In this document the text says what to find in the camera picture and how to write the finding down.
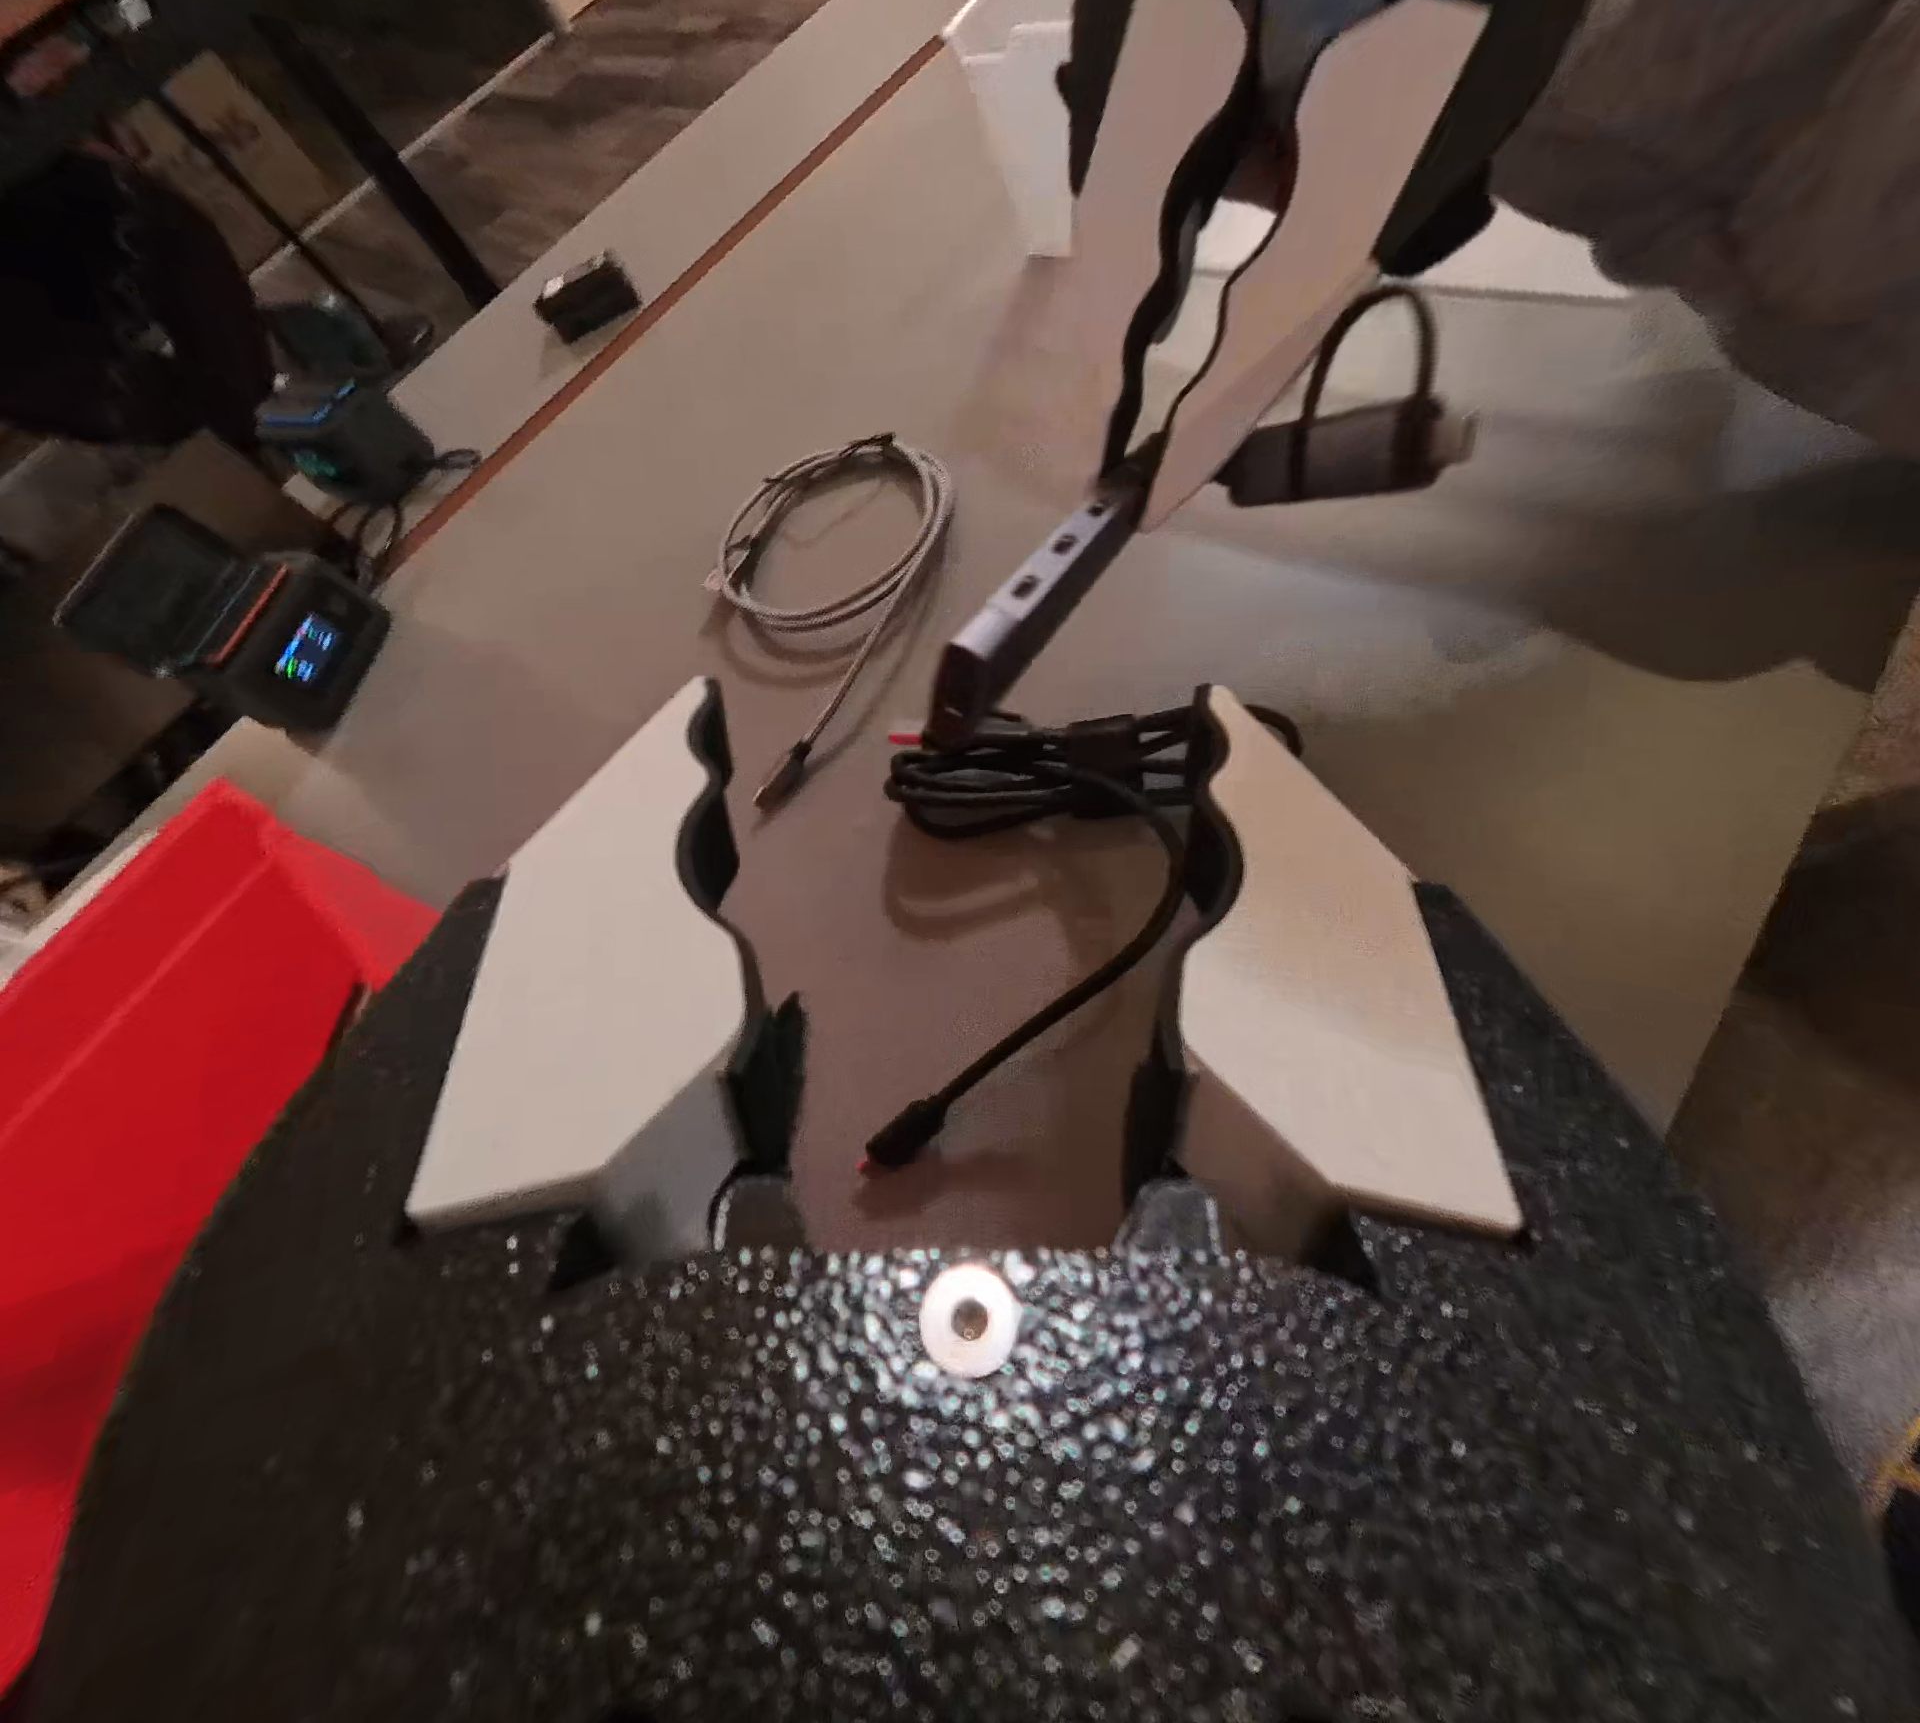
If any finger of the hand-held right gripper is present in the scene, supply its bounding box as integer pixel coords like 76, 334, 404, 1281
1139, 0, 1491, 539
1072, 0, 1257, 477

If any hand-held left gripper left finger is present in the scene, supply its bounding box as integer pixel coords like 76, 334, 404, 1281
404, 675, 810, 1252

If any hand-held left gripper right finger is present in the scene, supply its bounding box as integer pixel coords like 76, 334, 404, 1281
1127, 682, 1526, 1258

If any black hub cable with plug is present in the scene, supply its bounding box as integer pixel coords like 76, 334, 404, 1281
1227, 281, 1482, 511

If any grey braided usb-c cable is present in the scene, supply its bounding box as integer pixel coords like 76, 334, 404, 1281
707, 433, 963, 814

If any black cable with red tips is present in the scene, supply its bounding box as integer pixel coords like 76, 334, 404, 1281
857, 701, 1310, 1177

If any grey usb hub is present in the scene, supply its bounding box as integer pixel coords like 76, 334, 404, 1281
930, 449, 1163, 746

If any person's right forearm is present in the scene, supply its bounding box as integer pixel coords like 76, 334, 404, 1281
1492, 0, 1920, 452

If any white plastic bin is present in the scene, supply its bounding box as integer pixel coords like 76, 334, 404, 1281
940, 0, 1640, 302

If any large red bin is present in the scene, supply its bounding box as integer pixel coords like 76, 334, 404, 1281
0, 774, 443, 1626

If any black power station with display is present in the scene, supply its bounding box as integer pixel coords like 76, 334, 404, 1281
50, 505, 392, 738

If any small black box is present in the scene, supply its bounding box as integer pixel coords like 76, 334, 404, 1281
531, 249, 645, 346

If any black device with blue trim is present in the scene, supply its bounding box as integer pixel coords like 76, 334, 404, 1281
251, 306, 440, 511

